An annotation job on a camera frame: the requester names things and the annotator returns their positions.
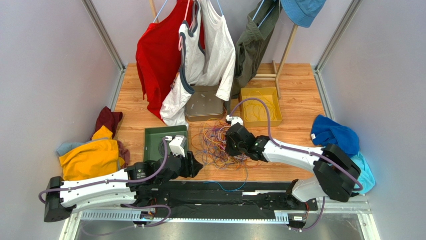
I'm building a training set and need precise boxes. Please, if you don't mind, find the multicolour cable pile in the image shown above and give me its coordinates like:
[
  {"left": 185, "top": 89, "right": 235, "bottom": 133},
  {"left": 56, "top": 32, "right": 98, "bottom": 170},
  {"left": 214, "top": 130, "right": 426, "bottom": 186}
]
[{"left": 191, "top": 118, "right": 267, "bottom": 193}]

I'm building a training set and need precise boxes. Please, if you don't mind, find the yellow cable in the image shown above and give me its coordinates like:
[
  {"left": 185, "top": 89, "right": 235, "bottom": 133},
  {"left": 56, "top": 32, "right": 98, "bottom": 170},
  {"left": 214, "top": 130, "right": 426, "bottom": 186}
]
[{"left": 244, "top": 90, "right": 278, "bottom": 123}]

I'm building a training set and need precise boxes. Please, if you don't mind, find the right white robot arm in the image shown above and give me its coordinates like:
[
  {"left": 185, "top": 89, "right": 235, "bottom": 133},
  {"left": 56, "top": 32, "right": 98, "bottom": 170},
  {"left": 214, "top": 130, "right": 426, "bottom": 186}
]
[{"left": 225, "top": 123, "right": 363, "bottom": 203}]

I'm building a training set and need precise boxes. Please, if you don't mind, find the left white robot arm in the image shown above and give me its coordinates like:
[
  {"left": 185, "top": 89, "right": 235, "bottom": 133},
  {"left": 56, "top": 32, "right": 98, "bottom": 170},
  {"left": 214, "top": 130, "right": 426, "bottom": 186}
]
[{"left": 39, "top": 151, "right": 204, "bottom": 223}]

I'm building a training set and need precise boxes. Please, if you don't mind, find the yellow plastic tray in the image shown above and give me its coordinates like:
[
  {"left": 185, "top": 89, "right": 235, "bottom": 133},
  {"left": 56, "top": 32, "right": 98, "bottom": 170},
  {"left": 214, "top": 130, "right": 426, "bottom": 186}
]
[{"left": 239, "top": 87, "right": 283, "bottom": 127}]

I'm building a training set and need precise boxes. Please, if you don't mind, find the green plastic tray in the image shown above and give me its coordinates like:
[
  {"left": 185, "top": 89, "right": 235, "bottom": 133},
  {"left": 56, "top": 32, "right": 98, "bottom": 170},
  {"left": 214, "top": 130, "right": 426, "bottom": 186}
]
[{"left": 143, "top": 125, "right": 188, "bottom": 162}]

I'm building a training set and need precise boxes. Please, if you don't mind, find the wooden clothes rack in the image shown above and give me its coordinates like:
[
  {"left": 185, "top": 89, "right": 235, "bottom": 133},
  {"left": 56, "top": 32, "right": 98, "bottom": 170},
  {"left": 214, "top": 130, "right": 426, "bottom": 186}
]
[{"left": 148, "top": 0, "right": 299, "bottom": 100}]

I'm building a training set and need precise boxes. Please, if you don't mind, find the yellow cloth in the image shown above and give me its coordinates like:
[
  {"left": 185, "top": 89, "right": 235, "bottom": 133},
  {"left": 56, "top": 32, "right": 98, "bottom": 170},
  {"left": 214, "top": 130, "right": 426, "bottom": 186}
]
[{"left": 59, "top": 138, "right": 124, "bottom": 181}]

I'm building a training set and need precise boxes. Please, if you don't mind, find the dark blue towel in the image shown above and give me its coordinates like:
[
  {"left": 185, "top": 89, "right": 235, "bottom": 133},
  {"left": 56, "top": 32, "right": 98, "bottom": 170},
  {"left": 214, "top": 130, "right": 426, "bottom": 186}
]
[{"left": 310, "top": 115, "right": 360, "bottom": 158}]

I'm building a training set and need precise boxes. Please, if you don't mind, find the white hanging tank top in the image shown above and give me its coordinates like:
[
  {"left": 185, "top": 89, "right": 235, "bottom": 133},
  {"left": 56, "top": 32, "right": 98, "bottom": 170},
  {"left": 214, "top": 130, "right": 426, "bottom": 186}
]
[{"left": 159, "top": 0, "right": 236, "bottom": 127}]

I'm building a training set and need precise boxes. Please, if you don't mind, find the olive green hanging garment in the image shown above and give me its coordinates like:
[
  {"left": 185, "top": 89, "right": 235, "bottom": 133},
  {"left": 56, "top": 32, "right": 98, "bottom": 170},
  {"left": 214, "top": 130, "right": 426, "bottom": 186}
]
[{"left": 231, "top": 0, "right": 281, "bottom": 99}]

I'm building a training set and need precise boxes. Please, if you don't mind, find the grey blue cloth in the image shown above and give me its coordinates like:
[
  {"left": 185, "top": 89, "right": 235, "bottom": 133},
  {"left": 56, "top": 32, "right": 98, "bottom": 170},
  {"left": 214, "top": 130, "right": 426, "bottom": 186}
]
[{"left": 56, "top": 142, "right": 86, "bottom": 157}]

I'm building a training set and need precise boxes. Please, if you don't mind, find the red hanging shirt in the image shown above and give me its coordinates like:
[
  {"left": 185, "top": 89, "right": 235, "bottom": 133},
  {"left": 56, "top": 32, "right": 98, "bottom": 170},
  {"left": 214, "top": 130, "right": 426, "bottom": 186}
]
[{"left": 135, "top": 0, "right": 195, "bottom": 119}]

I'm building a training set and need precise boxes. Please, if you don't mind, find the cyan cloth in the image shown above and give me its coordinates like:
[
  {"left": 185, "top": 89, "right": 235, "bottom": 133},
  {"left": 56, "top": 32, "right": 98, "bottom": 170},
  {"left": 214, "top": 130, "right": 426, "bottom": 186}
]
[{"left": 350, "top": 152, "right": 376, "bottom": 197}]

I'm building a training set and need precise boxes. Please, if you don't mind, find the blue bucket hat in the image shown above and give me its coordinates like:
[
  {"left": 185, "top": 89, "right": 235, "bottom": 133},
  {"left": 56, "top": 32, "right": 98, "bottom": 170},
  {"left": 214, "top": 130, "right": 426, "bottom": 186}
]
[{"left": 280, "top": 0, "right": 327, "bottom": 28}]

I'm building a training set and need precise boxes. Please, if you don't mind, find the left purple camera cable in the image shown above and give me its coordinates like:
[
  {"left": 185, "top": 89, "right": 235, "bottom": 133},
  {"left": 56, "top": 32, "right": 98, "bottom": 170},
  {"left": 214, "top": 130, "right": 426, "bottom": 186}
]
[{"left": 38, "top": 137, "right": 173, "bottom": 236}]

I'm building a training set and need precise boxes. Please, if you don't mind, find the purple camera cable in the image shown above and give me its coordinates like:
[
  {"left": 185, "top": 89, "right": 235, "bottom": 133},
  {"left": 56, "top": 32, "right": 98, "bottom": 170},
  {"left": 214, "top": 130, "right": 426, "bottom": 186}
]
[
  {"left": 38, "top": 137, "right": 173, "bottom": 236},
  {"left": 229, "top": 97, "right": 364, "bottom": 232}
]

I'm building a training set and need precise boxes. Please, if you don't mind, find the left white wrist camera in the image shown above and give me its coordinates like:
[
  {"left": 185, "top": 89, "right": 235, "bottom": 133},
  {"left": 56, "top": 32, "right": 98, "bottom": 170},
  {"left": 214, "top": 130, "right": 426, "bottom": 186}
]
[{"left": 165, "top": 135, "right": 187, "bottom": 158}]

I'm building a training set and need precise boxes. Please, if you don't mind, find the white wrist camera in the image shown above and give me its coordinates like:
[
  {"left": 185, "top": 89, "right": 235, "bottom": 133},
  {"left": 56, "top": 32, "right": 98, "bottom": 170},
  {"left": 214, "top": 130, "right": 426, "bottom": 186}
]
[
  {"left": 165, "top": 135, "right": 187, "bottom": 158},
  {"left": 225, "top": 115, "right": 244, "bottom": 127}
]

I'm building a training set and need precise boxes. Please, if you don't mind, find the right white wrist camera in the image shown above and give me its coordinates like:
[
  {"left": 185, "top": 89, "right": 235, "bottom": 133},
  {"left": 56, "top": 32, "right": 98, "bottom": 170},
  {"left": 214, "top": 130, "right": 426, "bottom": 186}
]
[{"left": 225, "top": 115, "right": 244, "bottom": 127}]

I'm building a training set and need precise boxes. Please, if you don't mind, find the black coiled cable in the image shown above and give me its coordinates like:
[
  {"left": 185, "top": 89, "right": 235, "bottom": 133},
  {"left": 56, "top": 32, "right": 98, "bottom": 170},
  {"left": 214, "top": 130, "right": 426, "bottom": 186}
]
[{"left": 159, "top": 138, "right": 171, "bottom": 157}]

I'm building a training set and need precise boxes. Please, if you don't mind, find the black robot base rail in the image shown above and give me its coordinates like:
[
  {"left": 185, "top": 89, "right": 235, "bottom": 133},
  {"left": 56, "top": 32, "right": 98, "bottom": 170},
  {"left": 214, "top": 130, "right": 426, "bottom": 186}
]
[{"left": 79, "top": 180, "right": 320, "bottom": 231}]

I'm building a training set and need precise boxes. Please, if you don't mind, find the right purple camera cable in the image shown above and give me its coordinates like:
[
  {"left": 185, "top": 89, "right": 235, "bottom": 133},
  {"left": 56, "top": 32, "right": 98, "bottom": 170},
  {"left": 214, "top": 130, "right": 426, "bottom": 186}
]
[{"left": 229, "top": 97, "right": 364, "bottom": 232}]

